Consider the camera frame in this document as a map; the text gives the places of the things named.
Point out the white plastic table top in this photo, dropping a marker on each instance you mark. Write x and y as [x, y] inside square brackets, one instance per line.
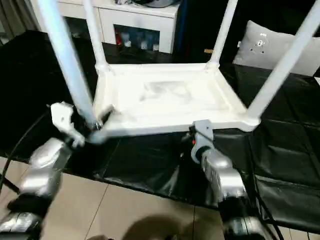
[175, 112]

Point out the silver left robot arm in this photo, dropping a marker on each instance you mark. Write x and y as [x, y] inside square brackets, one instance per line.
[45, 170]

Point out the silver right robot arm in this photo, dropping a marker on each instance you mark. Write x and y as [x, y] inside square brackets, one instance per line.
[225, 175]

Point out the black work mat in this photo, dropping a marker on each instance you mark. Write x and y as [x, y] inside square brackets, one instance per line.
[150, 162]

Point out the white cabinet with glass doors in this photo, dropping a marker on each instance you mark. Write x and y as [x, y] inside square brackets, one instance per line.
[140, 15]

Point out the black robot body part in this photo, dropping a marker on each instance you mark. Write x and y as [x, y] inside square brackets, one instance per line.
[100, 237]

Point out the black plastic packet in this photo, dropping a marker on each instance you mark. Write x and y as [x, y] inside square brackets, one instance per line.
[123, 2]

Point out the black sofa with gold label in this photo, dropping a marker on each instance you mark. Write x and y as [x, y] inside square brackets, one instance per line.
[195, 25]

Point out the grey window curtain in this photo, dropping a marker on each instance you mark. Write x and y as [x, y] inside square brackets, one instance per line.
[17, 17]

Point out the grey printed pillow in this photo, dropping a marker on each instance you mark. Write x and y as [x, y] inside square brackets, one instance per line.
[275, 50]

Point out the white side board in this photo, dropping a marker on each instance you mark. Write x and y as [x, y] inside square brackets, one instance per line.
[317, 80]

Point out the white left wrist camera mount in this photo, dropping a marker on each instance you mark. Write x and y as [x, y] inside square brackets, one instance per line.
[61, 117]

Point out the black metal frame bar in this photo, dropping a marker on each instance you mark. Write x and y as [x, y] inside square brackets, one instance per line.
[10, 183]

